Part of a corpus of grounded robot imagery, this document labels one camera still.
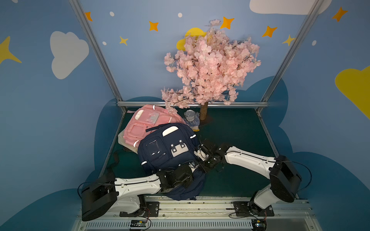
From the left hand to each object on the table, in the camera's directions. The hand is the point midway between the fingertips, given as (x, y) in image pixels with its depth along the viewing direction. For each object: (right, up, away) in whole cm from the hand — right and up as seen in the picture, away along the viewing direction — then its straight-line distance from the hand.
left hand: (192, 171), depth 82 cm
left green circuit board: (-28, -23, -10) cm, 37 cm away
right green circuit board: (+34, -25, -9) cm, 43 cm away
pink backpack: (-35, +32, +26) cm, 54 cm away
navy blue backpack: (-15, +14, +7) cm, 21 cm away
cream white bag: (-48, +15, +15) cm, 52 cm away
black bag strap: (-52, -2, +7) cm, 52 cm away
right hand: (+7, +2, +2) cm, 7 cm away
